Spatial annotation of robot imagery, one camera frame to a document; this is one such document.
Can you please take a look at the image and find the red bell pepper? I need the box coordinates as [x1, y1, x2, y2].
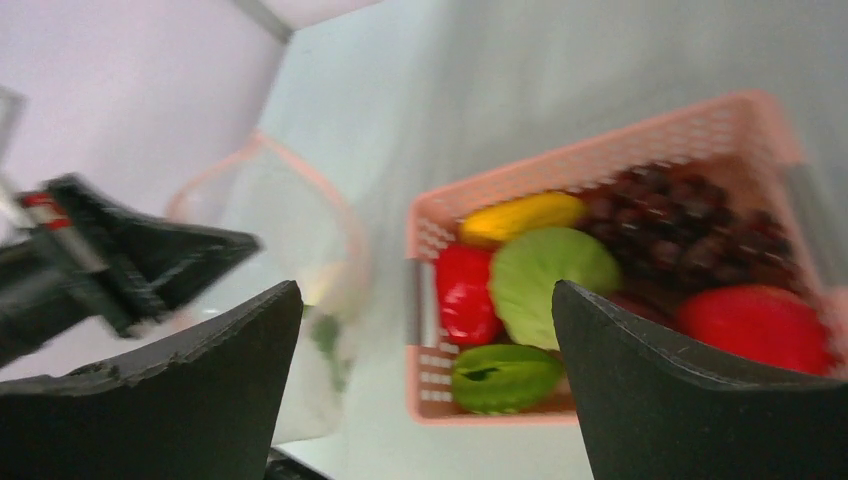
[434, 244, 503, 346]

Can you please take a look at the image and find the dark purple grape bunch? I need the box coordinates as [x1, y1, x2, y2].
[577, 164, 799, 292]

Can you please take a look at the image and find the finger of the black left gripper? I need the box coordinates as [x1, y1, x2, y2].
[49, 175, 260, 332]

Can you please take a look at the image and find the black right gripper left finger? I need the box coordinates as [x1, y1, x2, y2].
[1, 281, 303, 479]

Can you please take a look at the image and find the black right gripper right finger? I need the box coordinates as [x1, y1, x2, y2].
[552, 281, 847, 479]

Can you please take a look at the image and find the clear zip top bag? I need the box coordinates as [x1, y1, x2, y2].
[166, 130, 371, 445]

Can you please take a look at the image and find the pink perforated plastic basket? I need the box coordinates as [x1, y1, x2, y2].
[406, 90, 847, 426]

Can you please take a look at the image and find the green leafy lettuce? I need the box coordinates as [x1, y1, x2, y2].
[488, 227, 623, 351]

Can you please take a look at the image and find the red tomato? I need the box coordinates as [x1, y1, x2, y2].
[676, 285, 834, 376]

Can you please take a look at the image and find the green bell pepper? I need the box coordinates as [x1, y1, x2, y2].
[451, 344, 565, 415]

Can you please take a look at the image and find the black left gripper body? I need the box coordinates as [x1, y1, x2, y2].
[1, 190, 133, 367]

